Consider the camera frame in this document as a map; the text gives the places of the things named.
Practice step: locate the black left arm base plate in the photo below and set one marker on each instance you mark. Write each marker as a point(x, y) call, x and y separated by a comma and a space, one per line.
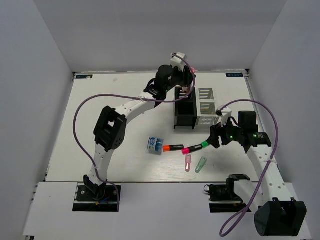
point(105, 202)

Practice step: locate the pink cap black highlighter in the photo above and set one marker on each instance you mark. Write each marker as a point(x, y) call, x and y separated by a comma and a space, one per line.
point(191, 149)

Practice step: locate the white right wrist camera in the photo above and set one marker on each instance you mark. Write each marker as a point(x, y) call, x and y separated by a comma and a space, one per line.
point(224, 113)

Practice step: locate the black organizer container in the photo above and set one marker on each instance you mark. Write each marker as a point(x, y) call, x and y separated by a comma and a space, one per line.
point(185, 109)

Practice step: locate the right blue table label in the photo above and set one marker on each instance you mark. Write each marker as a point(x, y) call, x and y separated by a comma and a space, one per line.
point(234, 75)

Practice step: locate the blue table label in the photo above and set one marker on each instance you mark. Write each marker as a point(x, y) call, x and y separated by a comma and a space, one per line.
point(84, 76)
point(234, 75)

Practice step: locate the green cap black highlighter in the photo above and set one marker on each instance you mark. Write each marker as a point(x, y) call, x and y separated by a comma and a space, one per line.
point(204, 144)

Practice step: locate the left blue table label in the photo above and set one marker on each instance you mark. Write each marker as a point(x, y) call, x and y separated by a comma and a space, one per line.
point(84, 76)

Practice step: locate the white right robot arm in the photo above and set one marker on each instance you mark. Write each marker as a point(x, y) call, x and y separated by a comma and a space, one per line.
point(276, 211)

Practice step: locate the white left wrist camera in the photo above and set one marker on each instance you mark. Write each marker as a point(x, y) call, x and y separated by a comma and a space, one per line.
point(177, 60)

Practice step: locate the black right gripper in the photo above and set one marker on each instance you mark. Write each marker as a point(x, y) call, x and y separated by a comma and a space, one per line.
point(216, 130)

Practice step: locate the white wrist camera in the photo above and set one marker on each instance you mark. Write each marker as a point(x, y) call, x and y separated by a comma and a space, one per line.
point(177, 60)
point(224, 113)

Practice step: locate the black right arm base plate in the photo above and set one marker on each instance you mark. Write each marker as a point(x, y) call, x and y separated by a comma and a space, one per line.
point(221, 201)

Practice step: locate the orange cap black highlighter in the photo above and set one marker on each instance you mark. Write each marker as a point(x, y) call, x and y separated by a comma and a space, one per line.
point(170, 148)

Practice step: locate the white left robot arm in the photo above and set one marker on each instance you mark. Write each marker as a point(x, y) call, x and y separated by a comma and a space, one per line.
point(109, 132)

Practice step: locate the white slotted organizer container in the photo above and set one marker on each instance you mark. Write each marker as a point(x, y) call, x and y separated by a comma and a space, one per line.
point(206, 108)

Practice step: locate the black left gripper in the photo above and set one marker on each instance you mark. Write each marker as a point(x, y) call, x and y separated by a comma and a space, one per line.
point(187, 81)

